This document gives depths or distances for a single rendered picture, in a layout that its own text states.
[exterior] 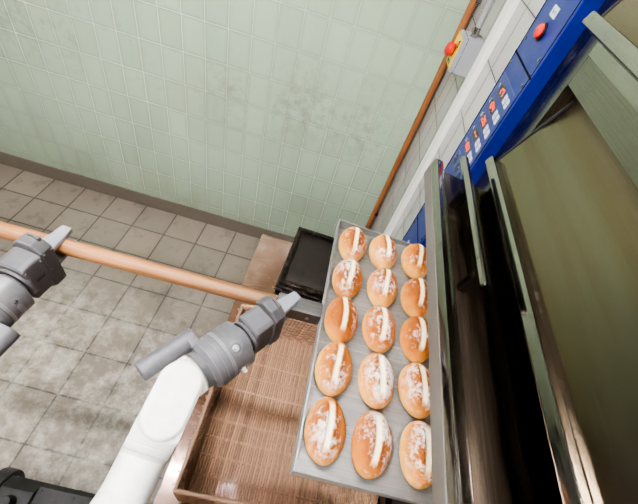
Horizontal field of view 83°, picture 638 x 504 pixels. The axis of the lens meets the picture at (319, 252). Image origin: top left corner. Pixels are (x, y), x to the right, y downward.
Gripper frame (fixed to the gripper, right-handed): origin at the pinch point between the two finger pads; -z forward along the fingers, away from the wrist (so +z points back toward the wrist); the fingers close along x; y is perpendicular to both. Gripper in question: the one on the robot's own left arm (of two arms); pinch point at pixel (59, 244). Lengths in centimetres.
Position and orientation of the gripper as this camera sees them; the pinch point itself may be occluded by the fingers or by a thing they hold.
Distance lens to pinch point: 84.4
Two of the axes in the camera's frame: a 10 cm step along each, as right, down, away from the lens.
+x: -2.2, 6.3, 7.4
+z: -2.8, 6.9, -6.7
